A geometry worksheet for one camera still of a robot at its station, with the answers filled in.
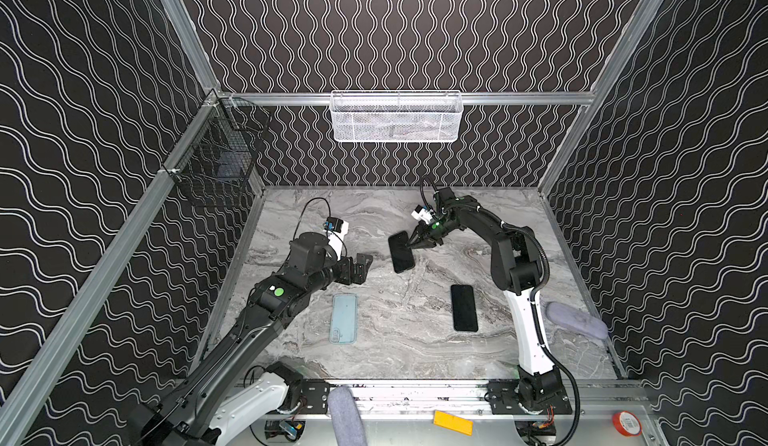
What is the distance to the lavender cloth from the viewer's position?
85 centimetres

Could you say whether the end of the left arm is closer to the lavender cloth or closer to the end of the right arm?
the end of the right arm

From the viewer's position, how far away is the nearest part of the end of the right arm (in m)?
0.92

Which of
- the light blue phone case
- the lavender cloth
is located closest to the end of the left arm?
the light blue phone case

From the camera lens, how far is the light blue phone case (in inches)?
33.8
